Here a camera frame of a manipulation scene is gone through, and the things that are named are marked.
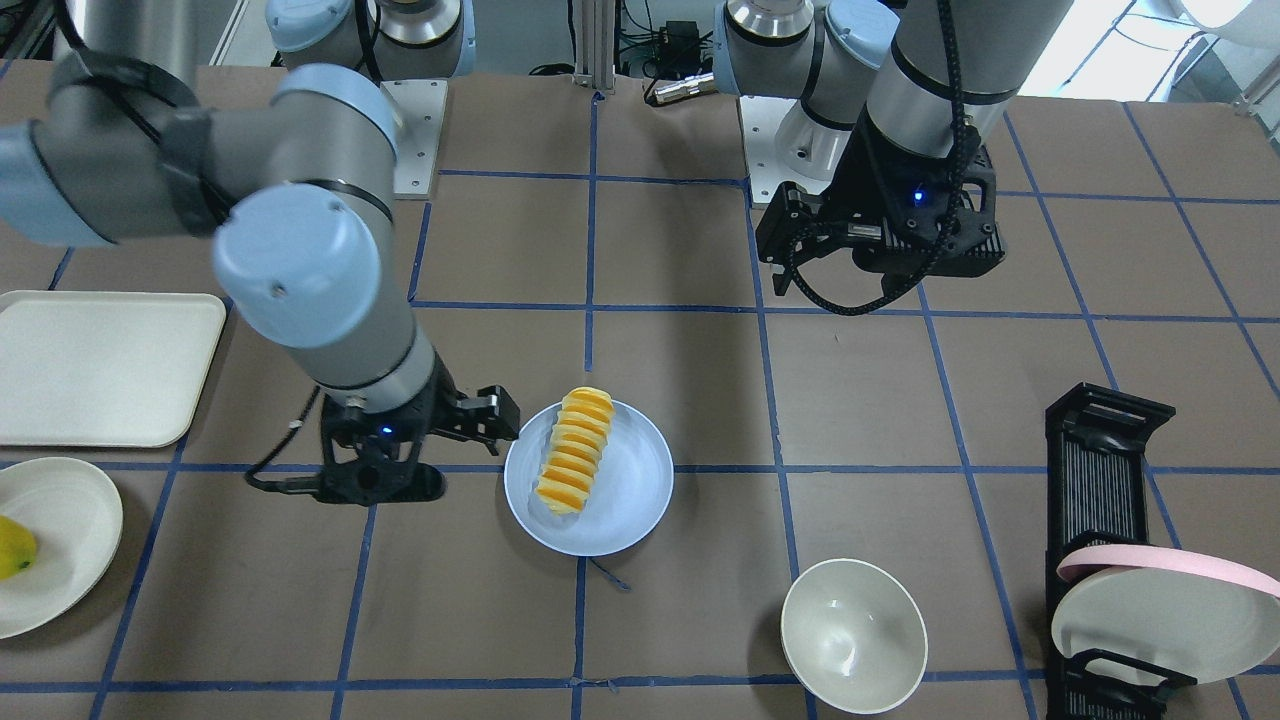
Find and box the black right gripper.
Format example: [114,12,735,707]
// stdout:
[316,360,521,505]

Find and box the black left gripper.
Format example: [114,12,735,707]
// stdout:
[755,115,1007,295]

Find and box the yellow sliced bread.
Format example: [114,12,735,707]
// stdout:
[534,387,614,516]

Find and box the blue plate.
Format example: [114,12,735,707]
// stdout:
[504,398,675,557]

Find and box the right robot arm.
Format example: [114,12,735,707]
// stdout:
[3,1,521,507]

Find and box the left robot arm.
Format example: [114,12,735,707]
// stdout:
[713,1,1071,316]

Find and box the pink plate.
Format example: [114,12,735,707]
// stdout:
[1055,544,1279,598]

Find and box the white round plate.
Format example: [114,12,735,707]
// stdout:
[1,457,124,639]

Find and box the white plate in rack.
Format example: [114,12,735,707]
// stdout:
[1050,568,1279,684]

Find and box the black dish rack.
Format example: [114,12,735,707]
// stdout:
[1044,382,1197,719]

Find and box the white rectangular tray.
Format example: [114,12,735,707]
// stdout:
[1,290,227,448]

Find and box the cream bowl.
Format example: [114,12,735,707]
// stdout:
[780,559,931,715]

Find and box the yellow lemon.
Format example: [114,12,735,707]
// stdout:
[1,515,38,582]

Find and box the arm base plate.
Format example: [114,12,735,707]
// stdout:
[381,79,449,201]
[739,96,851,210]

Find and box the aluminium frame post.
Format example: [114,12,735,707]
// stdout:
[568,1,620,97]

